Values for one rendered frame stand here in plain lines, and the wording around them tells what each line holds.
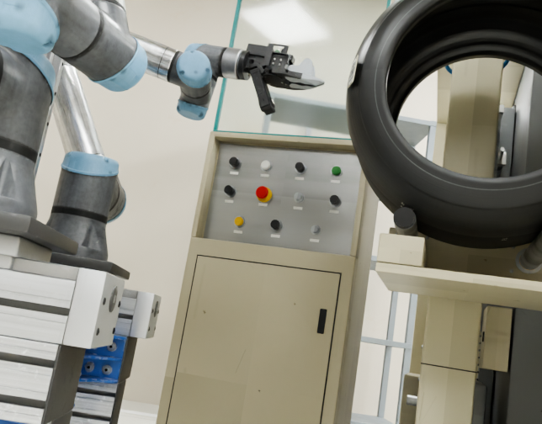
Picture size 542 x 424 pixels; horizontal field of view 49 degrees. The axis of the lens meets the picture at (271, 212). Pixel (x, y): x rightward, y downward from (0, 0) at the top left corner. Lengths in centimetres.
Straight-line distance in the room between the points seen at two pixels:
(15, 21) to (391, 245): 81
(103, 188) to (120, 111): 361
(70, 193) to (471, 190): 80
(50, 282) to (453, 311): 107
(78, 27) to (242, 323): 131
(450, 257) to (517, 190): 40
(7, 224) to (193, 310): 127
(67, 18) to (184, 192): 398
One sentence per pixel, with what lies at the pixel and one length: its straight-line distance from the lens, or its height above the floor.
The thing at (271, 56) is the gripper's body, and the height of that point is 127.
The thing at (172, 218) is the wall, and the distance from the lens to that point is 461.
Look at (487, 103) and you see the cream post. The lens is 170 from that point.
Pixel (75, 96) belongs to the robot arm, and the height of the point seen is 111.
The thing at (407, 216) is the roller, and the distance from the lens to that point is 122.
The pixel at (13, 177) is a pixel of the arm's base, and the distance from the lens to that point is 81.
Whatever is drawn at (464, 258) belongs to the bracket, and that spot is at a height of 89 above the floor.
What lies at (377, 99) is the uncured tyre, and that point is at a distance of 126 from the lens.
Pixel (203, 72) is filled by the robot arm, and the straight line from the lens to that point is 134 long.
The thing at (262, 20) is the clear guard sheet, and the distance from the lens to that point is 222.
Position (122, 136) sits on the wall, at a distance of 482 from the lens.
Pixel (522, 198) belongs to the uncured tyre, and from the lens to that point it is 120.
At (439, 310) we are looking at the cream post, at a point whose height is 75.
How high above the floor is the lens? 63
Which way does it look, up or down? 11 degrees up
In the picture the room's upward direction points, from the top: 9 degrees clockwise
